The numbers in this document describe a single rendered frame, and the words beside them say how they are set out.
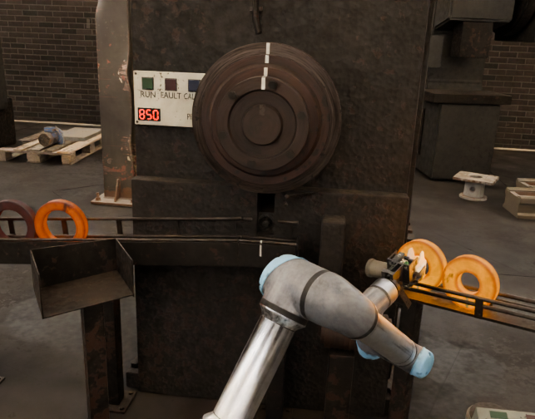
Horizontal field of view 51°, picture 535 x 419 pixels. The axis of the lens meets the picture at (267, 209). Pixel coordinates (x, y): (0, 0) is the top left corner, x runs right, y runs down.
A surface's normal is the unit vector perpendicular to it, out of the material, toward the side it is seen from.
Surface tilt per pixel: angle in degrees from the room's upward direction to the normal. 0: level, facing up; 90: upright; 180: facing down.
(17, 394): 0
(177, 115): 90
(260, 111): 90
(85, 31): 90
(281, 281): 57
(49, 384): 0
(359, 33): 90
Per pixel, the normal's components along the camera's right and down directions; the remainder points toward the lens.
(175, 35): -0.12, 0.29
